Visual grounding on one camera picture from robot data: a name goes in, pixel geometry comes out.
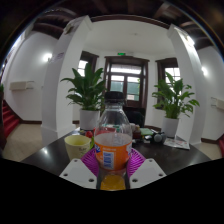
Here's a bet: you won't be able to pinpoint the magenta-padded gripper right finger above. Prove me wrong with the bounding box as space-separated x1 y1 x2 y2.
126 148 167 190

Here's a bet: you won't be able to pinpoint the dark framed window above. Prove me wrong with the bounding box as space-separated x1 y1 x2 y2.
155 57 183 84
77 50 100 79

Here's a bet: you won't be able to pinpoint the red carpeted staircase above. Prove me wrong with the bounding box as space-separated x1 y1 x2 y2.
218 134 224 158
1 99 21 138

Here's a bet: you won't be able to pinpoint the green plant in white pot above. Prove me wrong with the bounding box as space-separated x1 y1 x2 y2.
60 62 107 132
151 71 201 138

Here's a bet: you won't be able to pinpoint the red container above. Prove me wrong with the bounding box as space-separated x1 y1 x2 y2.
84 129 95 139

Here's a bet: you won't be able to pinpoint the printed paper magazine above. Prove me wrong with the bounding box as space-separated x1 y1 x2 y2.
163 137 191 150

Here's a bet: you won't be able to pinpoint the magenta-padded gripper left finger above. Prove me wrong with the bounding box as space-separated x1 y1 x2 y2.
59 147 100 190

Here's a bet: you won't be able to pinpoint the pale yellow cup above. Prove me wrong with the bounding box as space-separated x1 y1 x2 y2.
64 134 93 162

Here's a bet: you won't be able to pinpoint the grey round speakers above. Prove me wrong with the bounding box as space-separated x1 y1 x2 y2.
151 131 168 144

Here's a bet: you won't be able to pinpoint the green flat book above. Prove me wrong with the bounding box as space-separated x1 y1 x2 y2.
139 127 154 137

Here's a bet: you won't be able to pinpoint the orange drink plastic bottle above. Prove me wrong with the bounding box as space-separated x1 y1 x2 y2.
93 90 134 192

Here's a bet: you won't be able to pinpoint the black chair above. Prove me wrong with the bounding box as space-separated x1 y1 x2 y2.
124 106 146 128

